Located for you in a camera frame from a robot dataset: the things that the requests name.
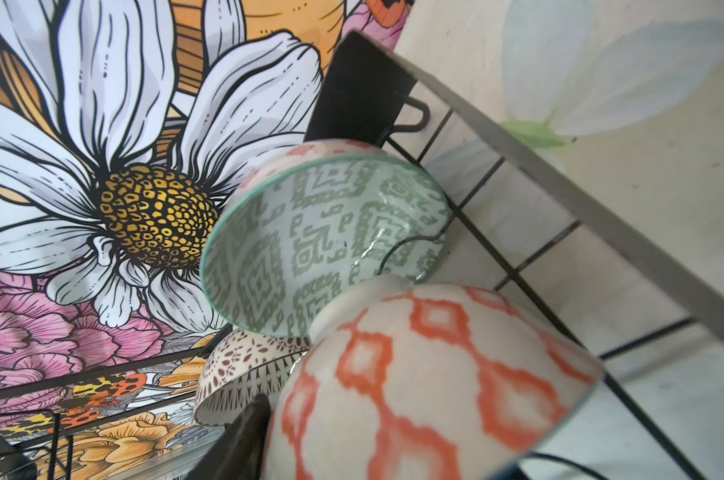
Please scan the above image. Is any green patterned bowl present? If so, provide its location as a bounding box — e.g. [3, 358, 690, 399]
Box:
[200, 139, 451, 337]

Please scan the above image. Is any dark blue patterned bowl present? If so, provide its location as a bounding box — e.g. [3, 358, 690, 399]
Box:
[261, 274, 605, 479]

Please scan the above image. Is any black wire dish rack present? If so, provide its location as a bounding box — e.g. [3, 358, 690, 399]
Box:
[0, 65, 724, 479]

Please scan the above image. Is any maroon patterned white bowl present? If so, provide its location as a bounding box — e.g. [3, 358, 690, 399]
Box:
[193, 329, 310, 426]

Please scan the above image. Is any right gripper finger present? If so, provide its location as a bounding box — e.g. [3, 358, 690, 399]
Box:
[185, 394, 271, 480]

